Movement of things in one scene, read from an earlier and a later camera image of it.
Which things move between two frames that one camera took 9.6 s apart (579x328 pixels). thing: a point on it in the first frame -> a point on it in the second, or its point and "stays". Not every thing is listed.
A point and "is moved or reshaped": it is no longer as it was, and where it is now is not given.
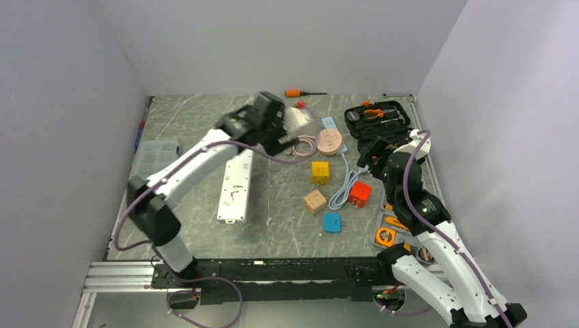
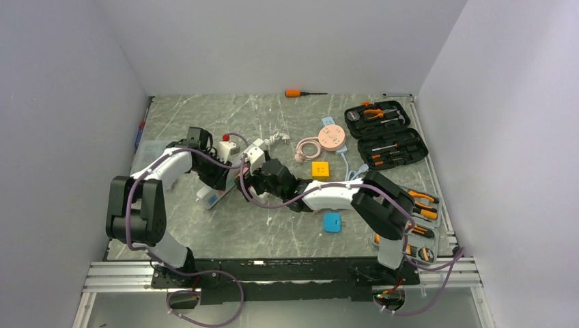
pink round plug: (329, 142) is moved or reshaped
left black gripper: (275, 147) -> (218, 180)
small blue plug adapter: (332, 223) stays
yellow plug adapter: (319, 173) stays
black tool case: (377, 119) stays
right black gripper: (379, 148) -> (252, 181)
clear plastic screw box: (153, 154) stays
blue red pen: (140, 130) stays
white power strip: (235, 188) -> (209, 198)
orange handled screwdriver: (297, 93) stays
